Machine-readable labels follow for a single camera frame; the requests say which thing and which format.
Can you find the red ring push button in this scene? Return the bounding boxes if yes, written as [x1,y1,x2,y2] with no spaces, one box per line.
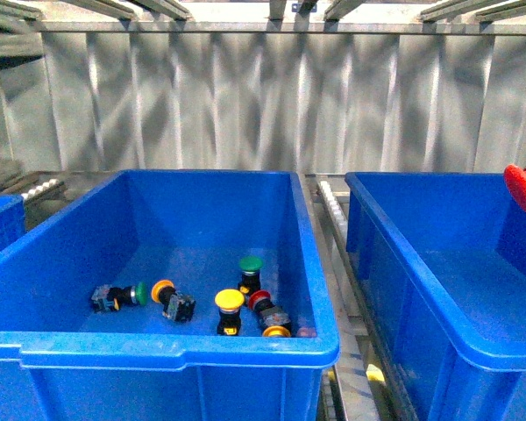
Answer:
[247,289,292,332]

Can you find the green push button lying sideways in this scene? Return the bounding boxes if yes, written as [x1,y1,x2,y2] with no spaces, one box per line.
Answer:
[90,282,148,313]

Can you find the blue empty target bin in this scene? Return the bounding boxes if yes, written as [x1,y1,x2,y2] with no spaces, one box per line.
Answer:
[345,172,526,420]

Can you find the yellow mushroom push button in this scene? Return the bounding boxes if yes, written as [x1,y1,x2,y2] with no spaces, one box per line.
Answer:
[214,289,245,336]

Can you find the metal roller track divider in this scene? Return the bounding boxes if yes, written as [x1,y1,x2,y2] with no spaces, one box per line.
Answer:
[302,174,398,420]

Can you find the blue bin far left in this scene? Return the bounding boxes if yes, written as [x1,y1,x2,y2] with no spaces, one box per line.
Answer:
[0,195,25,252]

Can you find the yellow ring push button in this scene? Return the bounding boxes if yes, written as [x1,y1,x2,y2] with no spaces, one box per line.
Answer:
[151,280,196,323]

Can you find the green mushroom push button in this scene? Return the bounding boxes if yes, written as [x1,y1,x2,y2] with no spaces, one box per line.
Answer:
[238,255,263,296]

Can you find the yellow push button front corner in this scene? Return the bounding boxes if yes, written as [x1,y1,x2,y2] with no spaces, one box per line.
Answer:
[262,325,291,338]

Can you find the blue source bin with buttons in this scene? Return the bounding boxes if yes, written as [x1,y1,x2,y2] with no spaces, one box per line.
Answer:
[0,170,340,420]

